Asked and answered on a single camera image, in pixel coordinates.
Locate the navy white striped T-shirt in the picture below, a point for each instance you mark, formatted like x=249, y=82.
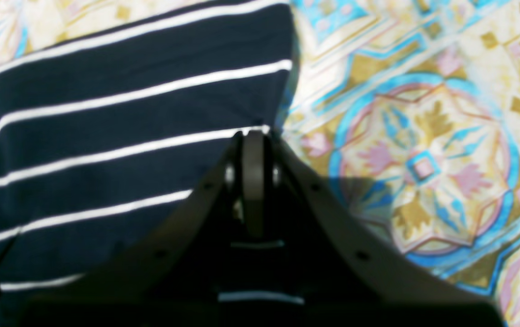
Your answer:
x=102, y=136

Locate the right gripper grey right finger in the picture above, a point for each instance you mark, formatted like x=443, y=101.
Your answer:
x=376, y=286

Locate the patterned tablecloth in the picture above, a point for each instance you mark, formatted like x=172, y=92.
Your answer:
x=410, y=109

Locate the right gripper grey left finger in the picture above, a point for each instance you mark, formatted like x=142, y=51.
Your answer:
x=168, y=279

